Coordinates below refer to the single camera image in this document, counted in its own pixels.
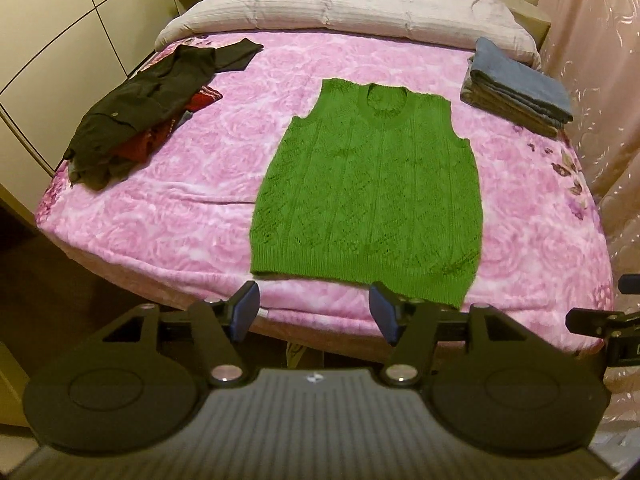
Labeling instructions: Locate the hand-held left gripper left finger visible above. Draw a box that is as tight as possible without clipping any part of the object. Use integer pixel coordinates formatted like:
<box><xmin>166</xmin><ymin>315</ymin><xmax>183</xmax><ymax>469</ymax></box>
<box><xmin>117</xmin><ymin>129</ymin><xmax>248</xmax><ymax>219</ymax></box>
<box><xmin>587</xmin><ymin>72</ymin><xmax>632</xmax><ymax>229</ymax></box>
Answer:
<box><xmin>102</xmin><ymin>281</ymin><xmax>261</xmax><ymax>388</ymax></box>

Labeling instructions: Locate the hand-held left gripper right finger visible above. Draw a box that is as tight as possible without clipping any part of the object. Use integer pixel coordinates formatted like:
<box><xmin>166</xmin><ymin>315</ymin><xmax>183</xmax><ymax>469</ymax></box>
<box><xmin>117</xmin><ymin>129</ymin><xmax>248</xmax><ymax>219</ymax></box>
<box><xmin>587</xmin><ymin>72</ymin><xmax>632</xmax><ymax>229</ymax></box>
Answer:
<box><xmin>370</xmin><ymin>281</ymin><xmax>526</xmax><ymax>387</ymax></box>

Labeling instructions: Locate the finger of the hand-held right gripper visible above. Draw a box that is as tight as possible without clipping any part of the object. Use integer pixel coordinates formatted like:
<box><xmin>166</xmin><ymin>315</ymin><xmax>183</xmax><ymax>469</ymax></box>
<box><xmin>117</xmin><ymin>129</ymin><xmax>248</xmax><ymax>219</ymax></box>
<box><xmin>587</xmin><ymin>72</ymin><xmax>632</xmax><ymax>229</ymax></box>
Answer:
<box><xmin>565</xmin><ymin>307</ymin><xmax>640</xmax><ymax>337</ymax></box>

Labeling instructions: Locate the green knit vest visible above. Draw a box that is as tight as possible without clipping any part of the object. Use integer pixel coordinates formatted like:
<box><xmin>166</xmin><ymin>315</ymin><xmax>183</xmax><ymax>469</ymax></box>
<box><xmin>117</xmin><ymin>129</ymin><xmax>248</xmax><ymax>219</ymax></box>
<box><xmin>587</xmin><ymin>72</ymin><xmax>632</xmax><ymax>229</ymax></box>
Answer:
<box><xmin>249</xmin><ymin>78</ymin><xmax>483</xmax><ymax>309</ymax></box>

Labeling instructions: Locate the pink floral blanket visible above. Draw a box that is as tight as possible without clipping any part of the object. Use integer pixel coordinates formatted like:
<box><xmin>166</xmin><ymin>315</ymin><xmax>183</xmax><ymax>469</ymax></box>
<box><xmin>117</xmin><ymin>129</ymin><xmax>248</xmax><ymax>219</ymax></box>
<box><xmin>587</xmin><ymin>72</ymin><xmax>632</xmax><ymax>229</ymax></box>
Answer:
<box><xmin>35</xmin><ymin>30</ymin><xmax>613</xmax><ymax>348</ymax></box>

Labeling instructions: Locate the red striped garment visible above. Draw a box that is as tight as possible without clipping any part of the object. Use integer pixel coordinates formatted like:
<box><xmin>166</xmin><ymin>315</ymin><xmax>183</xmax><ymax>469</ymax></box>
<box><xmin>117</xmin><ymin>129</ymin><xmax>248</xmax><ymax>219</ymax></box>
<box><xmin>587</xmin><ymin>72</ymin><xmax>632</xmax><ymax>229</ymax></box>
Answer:
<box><xmin>114</xmin><ymin>85</ymin><xmax>224</xmax><ymax>162</ymax></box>

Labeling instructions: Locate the dark grey garment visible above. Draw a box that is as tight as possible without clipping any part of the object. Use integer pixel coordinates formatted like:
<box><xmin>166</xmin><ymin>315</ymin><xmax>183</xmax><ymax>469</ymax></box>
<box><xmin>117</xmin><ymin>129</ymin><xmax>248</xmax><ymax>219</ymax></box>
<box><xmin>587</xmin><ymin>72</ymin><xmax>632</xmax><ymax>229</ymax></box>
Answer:
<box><xmin>66</xmin><ymin>147</ymin><xmax>133</xmax><ymax>192</ymax></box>

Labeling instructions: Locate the pink curtain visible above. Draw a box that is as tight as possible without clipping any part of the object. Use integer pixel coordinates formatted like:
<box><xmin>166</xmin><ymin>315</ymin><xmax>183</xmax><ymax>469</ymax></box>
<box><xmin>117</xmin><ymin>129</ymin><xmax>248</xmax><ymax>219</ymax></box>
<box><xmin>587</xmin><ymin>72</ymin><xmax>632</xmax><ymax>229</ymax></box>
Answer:
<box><xmin>537</xmin><ymin>0</ymin><xmax>640</xmax><ymax>401</ymax></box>

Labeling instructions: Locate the black garment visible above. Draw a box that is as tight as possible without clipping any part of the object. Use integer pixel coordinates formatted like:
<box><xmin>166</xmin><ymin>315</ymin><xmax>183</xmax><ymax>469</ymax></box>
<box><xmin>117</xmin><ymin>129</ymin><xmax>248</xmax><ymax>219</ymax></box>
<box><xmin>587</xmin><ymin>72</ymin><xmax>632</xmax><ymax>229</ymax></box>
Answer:
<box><xmin>75</xmin><ymin>37</ymin><xmax>264</xmax><ymax>171</ymax></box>

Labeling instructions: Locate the white nightstand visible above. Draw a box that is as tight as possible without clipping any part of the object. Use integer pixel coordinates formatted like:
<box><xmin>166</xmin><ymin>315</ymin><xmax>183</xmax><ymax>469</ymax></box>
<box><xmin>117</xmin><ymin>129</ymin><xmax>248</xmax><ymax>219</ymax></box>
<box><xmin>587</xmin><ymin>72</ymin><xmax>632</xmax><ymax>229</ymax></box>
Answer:
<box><xmin>507</xmin><ymin>0</ymin><xmax>552</xmax><ymax>37</ymax></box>

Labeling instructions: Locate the white duvet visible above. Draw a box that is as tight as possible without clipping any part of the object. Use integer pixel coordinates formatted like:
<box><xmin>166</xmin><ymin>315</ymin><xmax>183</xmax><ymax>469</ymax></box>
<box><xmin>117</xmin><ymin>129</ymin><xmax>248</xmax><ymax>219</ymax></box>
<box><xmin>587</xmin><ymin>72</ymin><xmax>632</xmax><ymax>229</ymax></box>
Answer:
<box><xmin>154</xmin><ymin>0</ymin><xmax>542</xmax><ymax>68</ymax></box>

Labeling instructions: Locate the cream sliding wardrobe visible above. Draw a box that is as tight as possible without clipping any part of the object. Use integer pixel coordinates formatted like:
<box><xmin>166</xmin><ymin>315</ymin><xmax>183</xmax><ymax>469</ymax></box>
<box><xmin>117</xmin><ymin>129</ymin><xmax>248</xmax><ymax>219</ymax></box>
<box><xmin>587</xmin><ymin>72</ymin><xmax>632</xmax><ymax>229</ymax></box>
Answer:
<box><xmin>0</xmin><ymin>0</ymin><xmax>186</xmax><ymax>176</ymax></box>

